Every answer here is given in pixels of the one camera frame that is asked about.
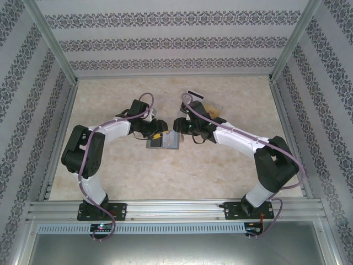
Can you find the aluminium front rail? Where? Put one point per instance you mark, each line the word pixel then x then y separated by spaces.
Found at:
pixel 176 209

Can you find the controller circuit board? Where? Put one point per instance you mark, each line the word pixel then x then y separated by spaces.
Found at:
pixel 102 227
pixel 254 228

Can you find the aluminium floor side rail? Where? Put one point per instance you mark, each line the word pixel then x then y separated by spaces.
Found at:
pixel 289 124

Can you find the left controller circuit board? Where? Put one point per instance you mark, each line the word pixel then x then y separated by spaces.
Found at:
pixel 102 227

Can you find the white card black stripe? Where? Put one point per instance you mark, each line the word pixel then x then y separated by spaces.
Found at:
pixel 196 94

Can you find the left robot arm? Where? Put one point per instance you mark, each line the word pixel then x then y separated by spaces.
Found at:
pixel 80 149

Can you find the grey metal card holder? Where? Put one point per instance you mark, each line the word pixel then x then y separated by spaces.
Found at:
pixel 154 144

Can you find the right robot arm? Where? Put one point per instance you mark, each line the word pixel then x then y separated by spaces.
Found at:
pixel 278 165

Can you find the grey metal shelf panel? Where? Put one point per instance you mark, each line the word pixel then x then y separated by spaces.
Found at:
pixel 176 248

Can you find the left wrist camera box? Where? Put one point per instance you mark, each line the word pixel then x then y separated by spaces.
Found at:
pixel 154 115

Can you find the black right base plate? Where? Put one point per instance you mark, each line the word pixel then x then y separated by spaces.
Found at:
pixel 233 211

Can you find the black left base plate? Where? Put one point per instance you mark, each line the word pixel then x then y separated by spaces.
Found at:
pixel 118 211

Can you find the aluminium frame post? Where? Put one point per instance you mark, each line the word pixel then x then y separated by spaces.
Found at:
pixel 295 41
pixel 52 41

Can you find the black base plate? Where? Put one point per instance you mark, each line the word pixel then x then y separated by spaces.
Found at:
pixel 233 211
pixel 118 211

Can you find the gold card black stripe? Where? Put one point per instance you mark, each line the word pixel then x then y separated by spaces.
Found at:
pixel 214 111

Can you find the right controller circuit board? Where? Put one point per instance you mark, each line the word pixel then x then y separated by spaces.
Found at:
pixel 254 228

